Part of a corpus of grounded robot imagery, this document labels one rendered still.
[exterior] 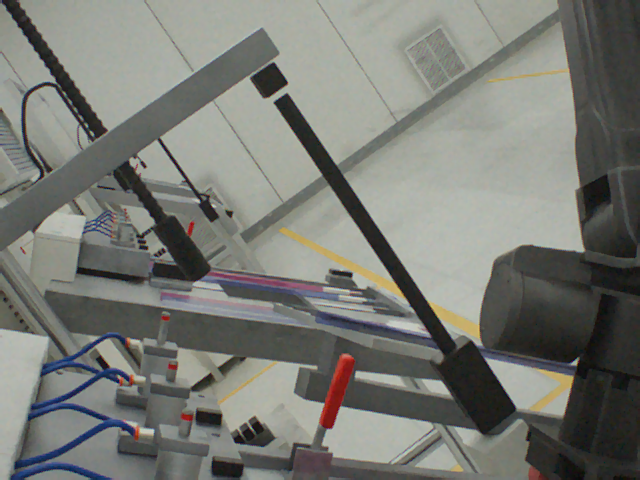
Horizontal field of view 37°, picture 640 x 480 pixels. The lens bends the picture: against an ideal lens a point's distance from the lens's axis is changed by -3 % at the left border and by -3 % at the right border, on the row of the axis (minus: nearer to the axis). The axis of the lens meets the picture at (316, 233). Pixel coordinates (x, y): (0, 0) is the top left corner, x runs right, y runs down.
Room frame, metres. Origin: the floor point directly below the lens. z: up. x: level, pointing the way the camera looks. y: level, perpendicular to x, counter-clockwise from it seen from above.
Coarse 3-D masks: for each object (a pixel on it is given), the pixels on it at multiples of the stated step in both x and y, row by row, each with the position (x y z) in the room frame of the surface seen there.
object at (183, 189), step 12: (36, 96) 6.43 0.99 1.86; (72, 132) 6.58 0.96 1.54; (36, 144) 6.45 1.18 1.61; (84, 144) 6.58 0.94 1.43; (144, 180) 6.59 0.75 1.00; (156, 180) 7.18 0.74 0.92; (168, 192) 6.51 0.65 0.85; (180, 192) 6.52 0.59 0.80; (192, 192) 6.52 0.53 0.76; (204, 192) 7.15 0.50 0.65; (84, 204) 6.45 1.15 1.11; (108, 204) 6.43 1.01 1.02; (96, 216) 6.46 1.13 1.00; (132, 228) 7.17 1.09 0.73; (216, 228) 7.23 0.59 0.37; (156, 240) 6.63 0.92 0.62; (216, 240) 7.22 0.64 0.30; (204, 252) 7.20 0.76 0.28; (228, 252) 6.49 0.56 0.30; (216, 264) 6.47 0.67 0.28
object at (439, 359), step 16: (464, 336) 0.44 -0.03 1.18; (448, 352) 0.44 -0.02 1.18; (464, 352) 0.44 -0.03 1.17; (480, 352) 0.44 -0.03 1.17; (448, 368) 0.43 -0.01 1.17; (464, 368) 0.43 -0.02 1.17; (480, 368) 0.44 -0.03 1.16; (448, 384) 0.43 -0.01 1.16; (464, 384) 0.43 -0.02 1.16; (480, 384) 0.43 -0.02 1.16; (496, 384) 0.44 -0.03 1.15; (464, 400) 0.43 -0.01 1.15; (480, 400) 0.43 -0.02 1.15; (496, 400) 0.43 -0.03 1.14; (512, 400) 0.44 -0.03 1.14; (480, 416) 0.43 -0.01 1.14; (496, 416) 0.43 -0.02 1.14; (480, 432) 0.44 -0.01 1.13
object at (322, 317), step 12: (324, 312) 0.88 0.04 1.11; (336, 324) 0.88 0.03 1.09; (348, 324) 0.88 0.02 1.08; (360, 324) 0.88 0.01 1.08; (372, 324) 0.89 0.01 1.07; (408, 336) 0.89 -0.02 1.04; (420, 336) 0.89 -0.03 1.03; (480, 348) 0.90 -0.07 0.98; (504, 360) 0.91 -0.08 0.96; (516, 360) 0.91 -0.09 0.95; (528, 360) 0.91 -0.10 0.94; (540, 360) 0.91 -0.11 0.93; (564, 372) 0.91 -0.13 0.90
